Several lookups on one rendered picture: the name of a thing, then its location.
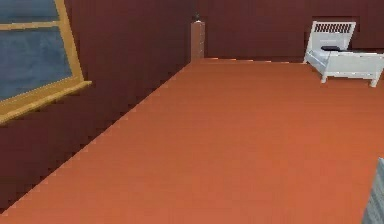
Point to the small dark object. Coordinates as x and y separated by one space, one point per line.
197 16

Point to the white bed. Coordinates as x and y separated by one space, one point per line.
343 63

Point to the yellow framed window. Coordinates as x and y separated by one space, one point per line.
33 60

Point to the grey striped furniture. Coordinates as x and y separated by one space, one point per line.
376 196

